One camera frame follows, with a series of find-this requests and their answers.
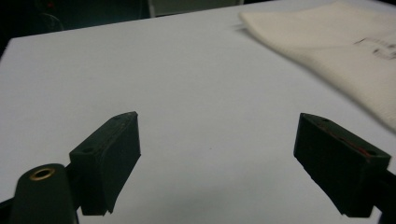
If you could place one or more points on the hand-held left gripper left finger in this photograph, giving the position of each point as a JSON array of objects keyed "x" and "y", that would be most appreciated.
[{"x": 106, "y": 161}]

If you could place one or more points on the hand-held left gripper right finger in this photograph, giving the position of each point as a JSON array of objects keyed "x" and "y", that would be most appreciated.
[{"x": 339, "y": 168}]

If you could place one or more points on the cream folded cloth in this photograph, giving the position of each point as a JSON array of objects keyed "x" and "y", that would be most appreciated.
[{"x": 336, "y": 53}]

